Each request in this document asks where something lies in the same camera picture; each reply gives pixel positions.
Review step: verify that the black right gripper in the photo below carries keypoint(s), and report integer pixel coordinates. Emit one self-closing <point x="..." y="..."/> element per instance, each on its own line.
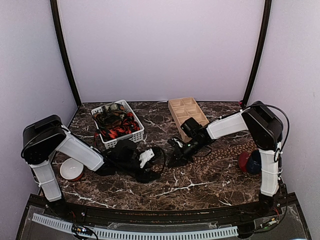
<point x="182" y="158"/>

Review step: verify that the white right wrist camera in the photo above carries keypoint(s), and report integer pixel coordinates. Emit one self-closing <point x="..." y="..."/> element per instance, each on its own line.
<point x="175" y="142"/>

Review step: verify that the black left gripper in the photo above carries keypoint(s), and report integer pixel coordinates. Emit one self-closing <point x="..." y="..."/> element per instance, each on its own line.
<point x="144" y="176"/>

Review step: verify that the black right frame post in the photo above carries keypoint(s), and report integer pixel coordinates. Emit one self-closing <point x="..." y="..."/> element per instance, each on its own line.
<point x="258" y="53"/>

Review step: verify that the black frame post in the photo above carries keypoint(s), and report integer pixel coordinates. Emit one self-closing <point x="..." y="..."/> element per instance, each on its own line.
<point x="258" y="53"/>
<point x="63" y="51"/>

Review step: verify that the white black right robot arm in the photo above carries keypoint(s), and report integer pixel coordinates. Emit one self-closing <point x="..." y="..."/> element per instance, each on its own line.
<point x="266" y="130"/>

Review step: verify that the orange navy striped tie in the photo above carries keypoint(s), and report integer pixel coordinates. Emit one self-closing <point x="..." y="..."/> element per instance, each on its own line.
<point x="113" y="125"/>

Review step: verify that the blue mug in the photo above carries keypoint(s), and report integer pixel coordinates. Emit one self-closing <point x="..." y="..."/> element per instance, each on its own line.
<point x="254" y="163"/>

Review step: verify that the red saucer plate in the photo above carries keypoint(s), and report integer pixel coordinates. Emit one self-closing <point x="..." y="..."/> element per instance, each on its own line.
<point x="242" y="161"/>

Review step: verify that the white slotted cable duct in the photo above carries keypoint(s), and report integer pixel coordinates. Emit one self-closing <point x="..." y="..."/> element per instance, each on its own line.
<point x="98" y="233"/>

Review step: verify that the green patterned tie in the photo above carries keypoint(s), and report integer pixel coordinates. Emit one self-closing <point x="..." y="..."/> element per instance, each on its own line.
<point x="114" y="108"/>

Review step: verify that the black left frame post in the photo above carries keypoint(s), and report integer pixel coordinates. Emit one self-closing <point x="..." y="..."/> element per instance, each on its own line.
<point x="63" y="51"/>

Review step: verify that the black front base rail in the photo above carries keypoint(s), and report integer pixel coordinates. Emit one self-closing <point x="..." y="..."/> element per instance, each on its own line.
<point x="234" y="215"/>

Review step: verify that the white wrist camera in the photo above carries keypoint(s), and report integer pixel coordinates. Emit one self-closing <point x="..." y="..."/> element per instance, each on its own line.
<point x="145" y="157"/>
<point x="175" y="142"/>

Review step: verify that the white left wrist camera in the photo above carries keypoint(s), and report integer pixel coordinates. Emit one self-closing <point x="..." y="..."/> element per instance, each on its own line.
<point x="145" y="157"/>

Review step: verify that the brown floral tie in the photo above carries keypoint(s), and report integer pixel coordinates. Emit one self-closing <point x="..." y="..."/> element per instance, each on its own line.
<point x="213" y="156"/>

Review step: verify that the orange white bowl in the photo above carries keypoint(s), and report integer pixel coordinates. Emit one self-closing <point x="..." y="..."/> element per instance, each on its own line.
<point x="71" y="170"/>

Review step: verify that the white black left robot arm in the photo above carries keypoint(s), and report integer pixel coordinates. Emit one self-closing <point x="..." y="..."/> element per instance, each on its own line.
<point x="45" y="138"/>

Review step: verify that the wooden compartment tray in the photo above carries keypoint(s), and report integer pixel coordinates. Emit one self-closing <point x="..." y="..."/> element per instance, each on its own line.
<point x="182" y="109"/>

